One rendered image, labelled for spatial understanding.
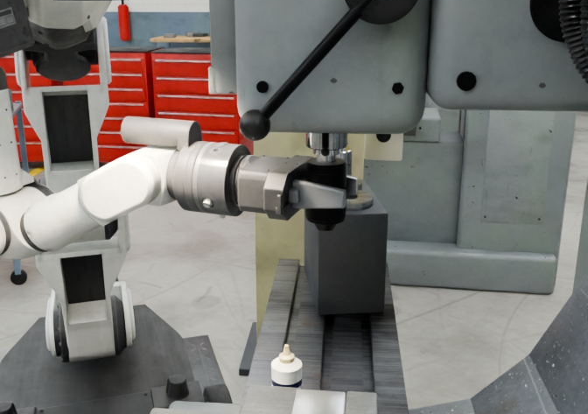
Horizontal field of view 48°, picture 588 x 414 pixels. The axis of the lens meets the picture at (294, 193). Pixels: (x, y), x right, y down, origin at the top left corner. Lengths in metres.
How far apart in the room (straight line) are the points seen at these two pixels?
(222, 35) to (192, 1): 9.26
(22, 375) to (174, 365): 0.36
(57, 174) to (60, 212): 0.47
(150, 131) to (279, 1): 0.27
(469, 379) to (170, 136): 2.14
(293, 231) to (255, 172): 1.88
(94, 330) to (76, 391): 0.16
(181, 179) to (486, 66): 0.37
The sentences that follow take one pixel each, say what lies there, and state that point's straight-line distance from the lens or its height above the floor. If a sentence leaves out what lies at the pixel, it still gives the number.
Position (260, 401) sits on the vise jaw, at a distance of 0.77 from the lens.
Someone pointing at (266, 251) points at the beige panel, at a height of 0.46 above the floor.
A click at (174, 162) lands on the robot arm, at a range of 0.81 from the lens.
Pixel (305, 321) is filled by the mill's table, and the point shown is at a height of 0.90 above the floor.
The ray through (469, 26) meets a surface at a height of 1.42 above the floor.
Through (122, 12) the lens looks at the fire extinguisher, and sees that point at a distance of 10.12.
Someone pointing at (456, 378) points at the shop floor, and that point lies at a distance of 2.79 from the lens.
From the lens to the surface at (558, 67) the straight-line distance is 0.66.
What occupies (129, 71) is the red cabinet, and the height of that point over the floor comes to 0.85.
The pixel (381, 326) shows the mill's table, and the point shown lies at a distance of 1.17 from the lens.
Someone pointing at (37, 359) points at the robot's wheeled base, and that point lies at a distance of 1.84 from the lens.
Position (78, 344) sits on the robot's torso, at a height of 0.68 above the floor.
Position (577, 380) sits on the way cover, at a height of 0.98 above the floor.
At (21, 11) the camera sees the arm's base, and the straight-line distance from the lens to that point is 1.02.
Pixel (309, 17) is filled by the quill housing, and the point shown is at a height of 1.43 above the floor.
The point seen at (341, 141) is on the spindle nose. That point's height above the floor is 1.29.
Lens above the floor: 1.45
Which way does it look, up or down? 17 degrees down
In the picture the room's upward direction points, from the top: straight up
